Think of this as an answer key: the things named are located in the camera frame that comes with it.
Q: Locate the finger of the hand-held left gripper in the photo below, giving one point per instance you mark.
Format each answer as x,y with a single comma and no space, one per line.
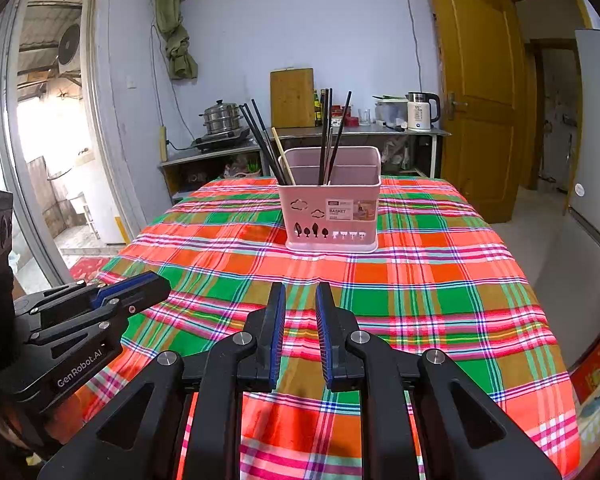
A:
125,285
150,292

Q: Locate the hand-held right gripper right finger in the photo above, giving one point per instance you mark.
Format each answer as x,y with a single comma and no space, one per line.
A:
324,340

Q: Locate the clear drinking glass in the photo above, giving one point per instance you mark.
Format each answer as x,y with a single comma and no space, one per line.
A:
364,117

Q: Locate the wooden cutting board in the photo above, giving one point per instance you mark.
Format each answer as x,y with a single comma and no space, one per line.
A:
292,97

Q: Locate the row of black chopsticks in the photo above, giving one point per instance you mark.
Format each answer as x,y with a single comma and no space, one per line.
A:
325,135

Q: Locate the clear plastic food container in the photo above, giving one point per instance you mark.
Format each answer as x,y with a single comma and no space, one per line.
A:
391,112

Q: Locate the small red tin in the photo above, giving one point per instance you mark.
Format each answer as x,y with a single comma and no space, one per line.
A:
351,121

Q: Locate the steel steamer pot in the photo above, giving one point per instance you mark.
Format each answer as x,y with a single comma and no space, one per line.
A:
221,119

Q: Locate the red lid jar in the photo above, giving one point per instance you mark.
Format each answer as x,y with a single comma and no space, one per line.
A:
337,117

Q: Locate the black induction cooker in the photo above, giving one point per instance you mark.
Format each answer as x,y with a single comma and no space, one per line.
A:
222,141

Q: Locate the yellow power strip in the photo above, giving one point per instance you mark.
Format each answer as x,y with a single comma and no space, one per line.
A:
163,145

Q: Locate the air conditioner outdoor unit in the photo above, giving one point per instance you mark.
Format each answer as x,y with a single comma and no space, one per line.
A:
70,50

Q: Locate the steel kitchen counter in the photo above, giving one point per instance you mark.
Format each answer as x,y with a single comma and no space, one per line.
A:
210,157

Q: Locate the pink plastic utensil basket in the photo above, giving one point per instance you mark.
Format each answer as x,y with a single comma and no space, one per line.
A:
330,195

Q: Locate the wooden door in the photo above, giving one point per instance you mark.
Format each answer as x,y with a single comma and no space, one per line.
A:
475,85

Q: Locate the dark oil bottle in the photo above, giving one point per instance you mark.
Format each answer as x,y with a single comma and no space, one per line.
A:
323,110
316,110

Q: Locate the red cardboard box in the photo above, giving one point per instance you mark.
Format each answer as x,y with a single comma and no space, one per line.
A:
597,367

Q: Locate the white electric kettle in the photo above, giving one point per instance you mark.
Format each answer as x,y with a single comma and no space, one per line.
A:
421,112

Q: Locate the grey refrigerator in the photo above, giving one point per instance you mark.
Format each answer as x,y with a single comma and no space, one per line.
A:
590,210

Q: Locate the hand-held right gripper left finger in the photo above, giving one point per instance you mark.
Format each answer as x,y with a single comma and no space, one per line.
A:
278,340

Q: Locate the plaid tablecloth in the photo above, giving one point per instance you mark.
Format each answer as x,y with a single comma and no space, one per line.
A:
430,285

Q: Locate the bamboo chopstick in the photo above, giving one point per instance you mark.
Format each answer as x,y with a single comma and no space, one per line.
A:
283,155

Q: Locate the grey metal chopstick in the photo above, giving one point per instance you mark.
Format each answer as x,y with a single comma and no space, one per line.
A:
329,155

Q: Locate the green knotted curtain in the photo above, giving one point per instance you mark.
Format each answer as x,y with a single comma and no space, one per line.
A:
175,45

